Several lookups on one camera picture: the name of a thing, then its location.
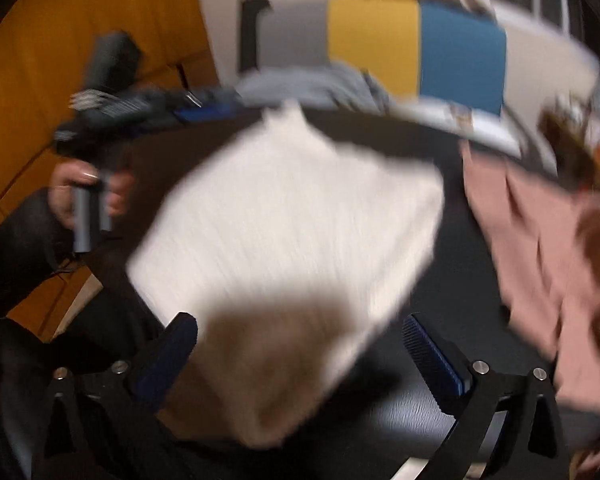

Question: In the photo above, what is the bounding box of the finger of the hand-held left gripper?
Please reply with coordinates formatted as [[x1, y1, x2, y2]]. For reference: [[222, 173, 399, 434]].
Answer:
[[172, 87, 242, 124]]

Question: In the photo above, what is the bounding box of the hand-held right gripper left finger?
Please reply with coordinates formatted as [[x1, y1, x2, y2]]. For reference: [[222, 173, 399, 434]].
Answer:
[[32, 312, 199, 480]]

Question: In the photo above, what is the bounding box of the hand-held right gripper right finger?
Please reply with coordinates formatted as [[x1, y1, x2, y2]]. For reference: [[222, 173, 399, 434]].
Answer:
[[402, 312, 564, 480]]

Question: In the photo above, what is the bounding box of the white knit sweater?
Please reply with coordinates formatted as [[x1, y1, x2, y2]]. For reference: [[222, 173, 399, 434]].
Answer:
[[127, 100, 447, 449]]

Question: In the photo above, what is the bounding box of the person's left forearm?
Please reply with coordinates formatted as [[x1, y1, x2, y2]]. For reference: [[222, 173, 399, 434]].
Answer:
[[0, 187, 73, 322]]

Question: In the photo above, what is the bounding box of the person's left hand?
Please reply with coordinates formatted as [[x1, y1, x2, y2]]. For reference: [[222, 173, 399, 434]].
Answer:
[[49, 159, 137, 233]]

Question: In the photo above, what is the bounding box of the orange wooden cabinet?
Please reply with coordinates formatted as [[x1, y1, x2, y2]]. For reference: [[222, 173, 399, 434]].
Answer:
[[0, 0, 222, 337]]

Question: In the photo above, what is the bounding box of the light blue-grey garment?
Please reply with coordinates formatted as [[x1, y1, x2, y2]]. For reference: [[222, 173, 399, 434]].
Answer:
[[237, 62, 397, 112]]

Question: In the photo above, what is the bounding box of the pink garment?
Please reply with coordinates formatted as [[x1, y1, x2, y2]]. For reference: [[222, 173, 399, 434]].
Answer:
[[460, 140, 600, 411]]

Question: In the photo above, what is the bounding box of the pile of assorted clutter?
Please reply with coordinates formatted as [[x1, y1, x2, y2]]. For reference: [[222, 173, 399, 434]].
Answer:
[[537, 60, 600, 192]]

